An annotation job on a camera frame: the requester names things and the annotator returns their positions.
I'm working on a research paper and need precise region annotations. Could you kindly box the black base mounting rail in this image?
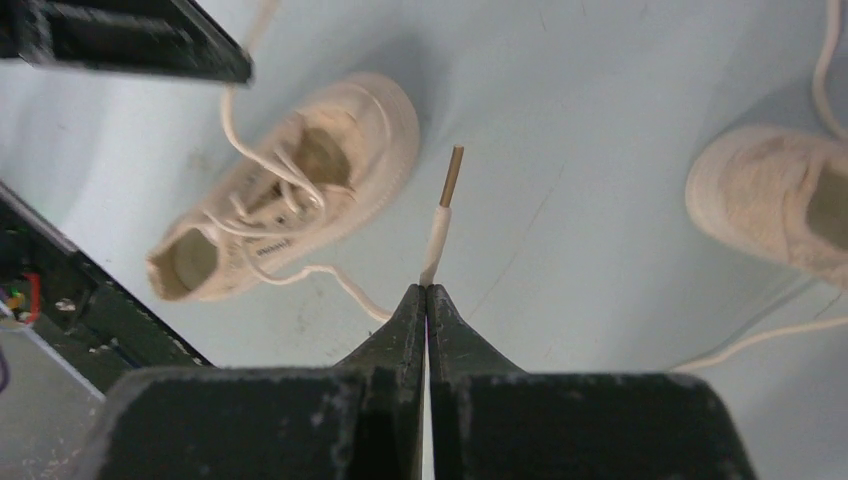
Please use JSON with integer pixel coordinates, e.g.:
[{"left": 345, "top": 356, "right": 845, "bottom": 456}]
[{"left": 1, "top": 186, "right": 209, "bottom": 392}]

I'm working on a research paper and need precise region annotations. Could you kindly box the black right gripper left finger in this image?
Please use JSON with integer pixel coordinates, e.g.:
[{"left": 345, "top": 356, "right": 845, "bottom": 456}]
[{"left": 71, "top": 285, "right": 424, "bottom": 479}]

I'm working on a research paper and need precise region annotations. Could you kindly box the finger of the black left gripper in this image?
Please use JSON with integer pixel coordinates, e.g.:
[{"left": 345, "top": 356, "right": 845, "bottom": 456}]
[{"left": 1, "top": 0, "right": 253, "bottom": 84}]

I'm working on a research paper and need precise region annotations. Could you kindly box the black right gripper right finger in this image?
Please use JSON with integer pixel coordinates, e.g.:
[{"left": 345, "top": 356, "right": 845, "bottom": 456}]
[{"left": 426, "top": 285, "right": 756, "bottom": 479}]

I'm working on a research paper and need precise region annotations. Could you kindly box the beige sneaker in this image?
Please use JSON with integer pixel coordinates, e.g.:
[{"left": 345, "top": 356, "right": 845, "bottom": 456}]
[
  {"left": 145, "top": 0, "right": 466, "bottom": 325},
  {"left": 669, "top": 0, "right": 848, "bottom": 374}
]

